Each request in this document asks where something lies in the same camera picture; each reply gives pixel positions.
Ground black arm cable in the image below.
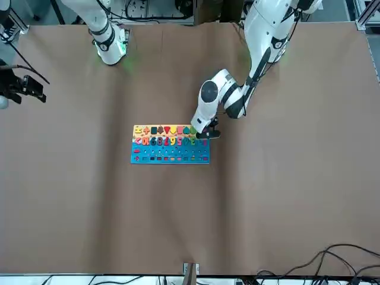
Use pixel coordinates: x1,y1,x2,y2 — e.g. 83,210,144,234
0,31,50,85
218,0,300,119

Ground black table cables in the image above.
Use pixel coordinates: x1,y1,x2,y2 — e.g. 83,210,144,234
255,243,380,285

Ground aluminium frame bar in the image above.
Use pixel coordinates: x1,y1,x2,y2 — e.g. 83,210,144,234
355,0,380,30

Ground person's shoe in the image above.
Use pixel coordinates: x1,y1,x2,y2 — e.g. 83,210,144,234
0,17,23,44

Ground colourful wooden toy board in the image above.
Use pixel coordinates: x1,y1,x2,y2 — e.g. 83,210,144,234
129,124,212,165

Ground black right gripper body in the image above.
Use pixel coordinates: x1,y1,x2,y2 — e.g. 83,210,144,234
0,61,24,97

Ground person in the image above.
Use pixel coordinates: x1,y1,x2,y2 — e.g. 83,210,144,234
193,0,222,26

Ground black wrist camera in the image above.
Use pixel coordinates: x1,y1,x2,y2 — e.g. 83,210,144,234
197,130,221,140

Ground white segmented edge strip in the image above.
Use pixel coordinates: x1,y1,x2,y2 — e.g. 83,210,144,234
365,28,380,83

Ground aluminium post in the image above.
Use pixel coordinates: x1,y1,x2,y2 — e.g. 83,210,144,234
183,262,200,285

